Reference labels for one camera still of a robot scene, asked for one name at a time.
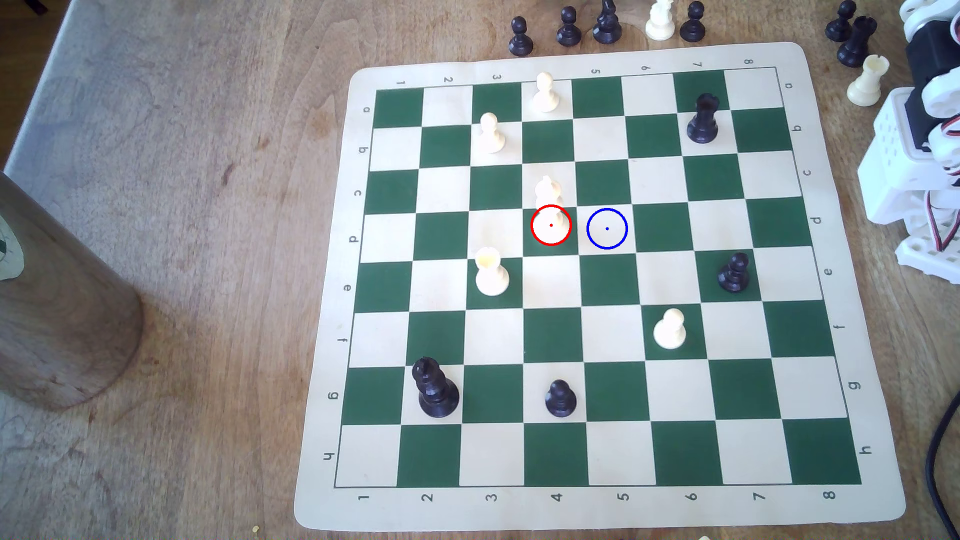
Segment red white servo wires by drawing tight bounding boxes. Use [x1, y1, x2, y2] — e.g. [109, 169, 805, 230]
[927, 112, 960, 253]

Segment black king chess piece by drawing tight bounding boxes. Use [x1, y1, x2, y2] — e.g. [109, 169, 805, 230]
[411, 357, 460, 420]

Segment black rook chess piece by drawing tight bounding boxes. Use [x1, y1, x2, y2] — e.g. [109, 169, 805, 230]
[837, 16, 879, 69]
[686, 93, 721, 145]

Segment white paper label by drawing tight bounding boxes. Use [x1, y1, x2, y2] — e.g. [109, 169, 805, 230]
[0, 216, 26, 282]

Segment tall black chess piece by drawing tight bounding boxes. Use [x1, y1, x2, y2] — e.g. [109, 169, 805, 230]
[591, 0, 624, 45]

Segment white knight chess piece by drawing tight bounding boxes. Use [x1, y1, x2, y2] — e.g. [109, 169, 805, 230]
[645, 0, 677, 42]

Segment green and white chessboard mat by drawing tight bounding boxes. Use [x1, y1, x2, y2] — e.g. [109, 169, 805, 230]
[294, 41, 907, 532]

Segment black pawn chess piece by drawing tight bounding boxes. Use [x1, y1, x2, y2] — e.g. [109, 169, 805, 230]
[825, 0, 858, 43]
[717, 252, 751, 294]
[507, 16, 535, 58]
[545, 379, 578, 419]
[555, 6, 583, 48]
[678, 0, 708, 43]

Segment brown wooden cylinder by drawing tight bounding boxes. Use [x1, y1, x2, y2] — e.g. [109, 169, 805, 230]
[0, 171, 145, 412]

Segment tall white chess piece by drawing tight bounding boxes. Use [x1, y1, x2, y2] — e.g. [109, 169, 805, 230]
[532, 174, 573, 245]

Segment black cable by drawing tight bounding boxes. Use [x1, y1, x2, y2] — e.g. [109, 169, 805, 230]
[924, 390, 960, 540]

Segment white pawn chess piece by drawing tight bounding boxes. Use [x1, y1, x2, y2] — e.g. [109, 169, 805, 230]
[478, 112, 507, 155]
[653, 308, 688, 351]
[531, 72, 561, 114]

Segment white rook chess piece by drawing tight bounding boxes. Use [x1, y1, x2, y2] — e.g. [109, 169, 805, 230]
[474, 247, 511, 297]
[846, 54, 891, 108]

